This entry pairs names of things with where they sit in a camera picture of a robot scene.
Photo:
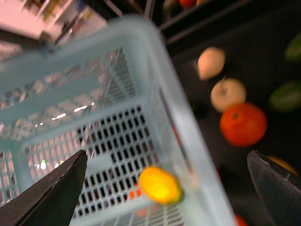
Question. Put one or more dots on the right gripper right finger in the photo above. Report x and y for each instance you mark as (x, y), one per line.
(278, 188)

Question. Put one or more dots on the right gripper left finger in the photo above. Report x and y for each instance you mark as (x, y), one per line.
(52, 200)

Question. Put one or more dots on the yellow lemon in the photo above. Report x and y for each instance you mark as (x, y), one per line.
(160, 186)

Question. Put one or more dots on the light teal shopping basket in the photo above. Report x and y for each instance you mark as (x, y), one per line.
(116, 95)

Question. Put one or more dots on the orange at front edge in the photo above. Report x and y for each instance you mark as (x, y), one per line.
(240, 221)

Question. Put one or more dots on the large orange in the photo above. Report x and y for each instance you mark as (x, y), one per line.
(243, 125)

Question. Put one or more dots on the green lime lower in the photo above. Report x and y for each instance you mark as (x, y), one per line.
(286, 98)

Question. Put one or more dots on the green lime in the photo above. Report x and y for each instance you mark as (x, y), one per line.
(286, 98)
(293, 50)

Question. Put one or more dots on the white pear front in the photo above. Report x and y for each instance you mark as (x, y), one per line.
(227, 92)

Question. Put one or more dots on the green lime upper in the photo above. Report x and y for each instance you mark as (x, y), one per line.
(293, 50)

